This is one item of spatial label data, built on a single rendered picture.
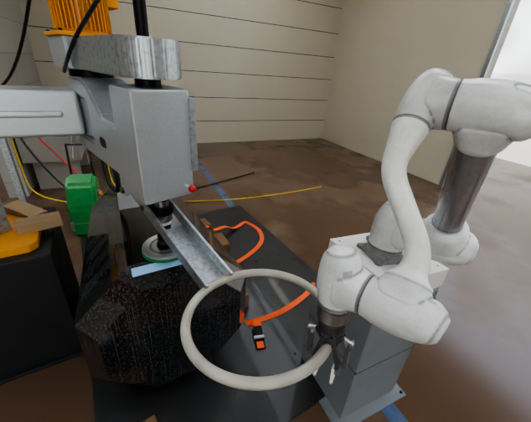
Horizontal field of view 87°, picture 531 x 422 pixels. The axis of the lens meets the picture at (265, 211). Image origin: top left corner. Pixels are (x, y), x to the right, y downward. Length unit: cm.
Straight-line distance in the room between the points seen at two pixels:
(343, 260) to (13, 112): 157
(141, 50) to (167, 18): 553
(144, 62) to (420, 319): 102
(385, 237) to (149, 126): 104
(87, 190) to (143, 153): 218
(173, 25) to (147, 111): 554
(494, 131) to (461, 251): 55
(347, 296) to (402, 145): 42
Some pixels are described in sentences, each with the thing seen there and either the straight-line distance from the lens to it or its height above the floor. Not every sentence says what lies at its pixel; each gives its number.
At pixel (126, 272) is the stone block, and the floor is 83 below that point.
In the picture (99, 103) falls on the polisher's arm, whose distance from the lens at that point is 152.
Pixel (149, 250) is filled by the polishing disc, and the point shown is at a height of 88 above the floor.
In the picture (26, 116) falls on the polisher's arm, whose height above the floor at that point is 138.
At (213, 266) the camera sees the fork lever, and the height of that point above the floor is 94.
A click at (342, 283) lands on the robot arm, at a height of 123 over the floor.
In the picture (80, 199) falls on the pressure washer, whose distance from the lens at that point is 329.
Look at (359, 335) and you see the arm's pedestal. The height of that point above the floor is 62.
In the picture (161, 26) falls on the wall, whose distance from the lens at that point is 656.
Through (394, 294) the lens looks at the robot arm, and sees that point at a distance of 67.
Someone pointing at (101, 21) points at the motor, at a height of 180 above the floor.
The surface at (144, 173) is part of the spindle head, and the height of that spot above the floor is 128.
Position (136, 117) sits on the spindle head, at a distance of 108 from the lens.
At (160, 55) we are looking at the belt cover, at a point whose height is 167.
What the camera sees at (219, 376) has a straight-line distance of 82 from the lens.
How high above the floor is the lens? 166
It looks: 27 degrees down
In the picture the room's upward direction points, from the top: 4 degrees clockwise
